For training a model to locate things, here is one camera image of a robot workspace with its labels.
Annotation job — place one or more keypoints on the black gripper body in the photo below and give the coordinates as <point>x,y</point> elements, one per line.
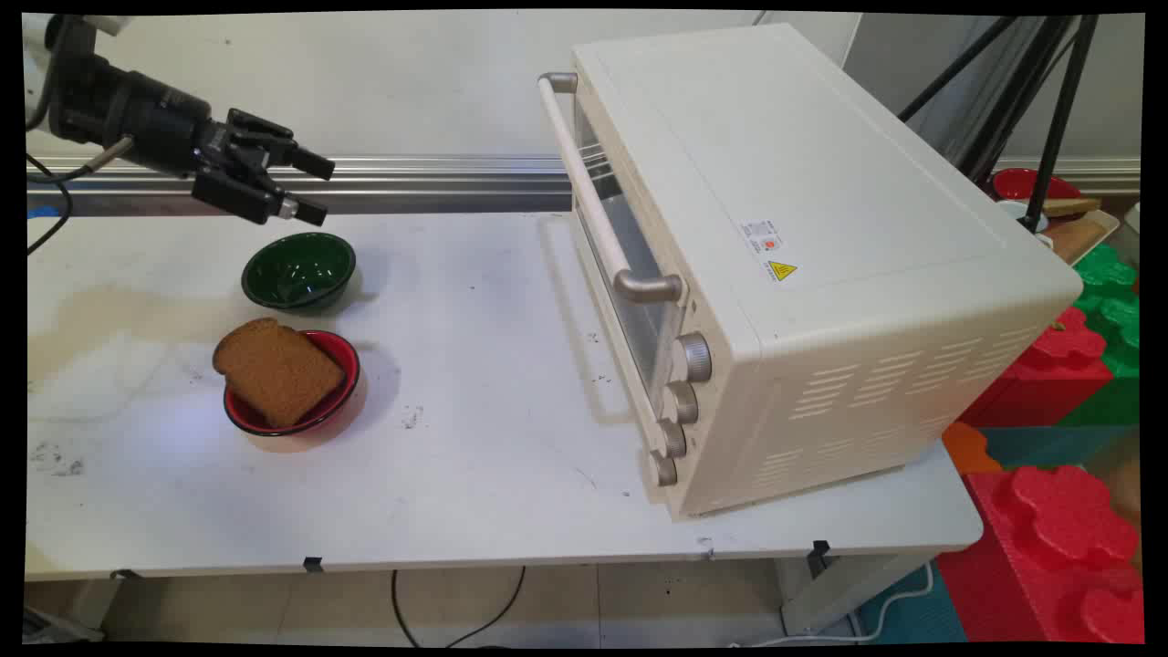
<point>146,119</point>

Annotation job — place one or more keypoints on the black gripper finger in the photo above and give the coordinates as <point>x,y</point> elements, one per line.
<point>306,161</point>
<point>297,206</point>

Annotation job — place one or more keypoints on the green ceramic bowl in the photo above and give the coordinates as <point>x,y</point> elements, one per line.
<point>298,271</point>

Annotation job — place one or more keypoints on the brown bread slice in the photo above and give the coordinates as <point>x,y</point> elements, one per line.
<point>279,372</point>

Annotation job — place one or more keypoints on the red ceramic bowl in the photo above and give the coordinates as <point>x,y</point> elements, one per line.
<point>339,383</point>

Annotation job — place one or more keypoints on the cream toaster oven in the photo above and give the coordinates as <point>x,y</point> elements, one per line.
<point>803,265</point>

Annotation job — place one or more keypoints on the white table leg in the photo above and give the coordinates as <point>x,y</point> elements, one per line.
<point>849,589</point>

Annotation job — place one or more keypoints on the orange foam piece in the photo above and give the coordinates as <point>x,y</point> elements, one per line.
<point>969,449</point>

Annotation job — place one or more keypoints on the red bowl in background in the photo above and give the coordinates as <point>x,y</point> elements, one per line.
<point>1027,184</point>

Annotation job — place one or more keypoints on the small red foam block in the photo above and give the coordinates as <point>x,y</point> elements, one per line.
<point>1040,374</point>

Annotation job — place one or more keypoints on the wooden tray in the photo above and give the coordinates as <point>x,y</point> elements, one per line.
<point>1077,233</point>

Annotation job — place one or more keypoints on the green foam block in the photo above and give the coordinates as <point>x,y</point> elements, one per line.
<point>1109,292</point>

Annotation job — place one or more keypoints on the aluminium rail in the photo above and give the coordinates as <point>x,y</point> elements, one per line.
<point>365,182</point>

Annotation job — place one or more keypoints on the black camera tripod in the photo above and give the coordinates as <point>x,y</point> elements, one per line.
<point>1031,100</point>

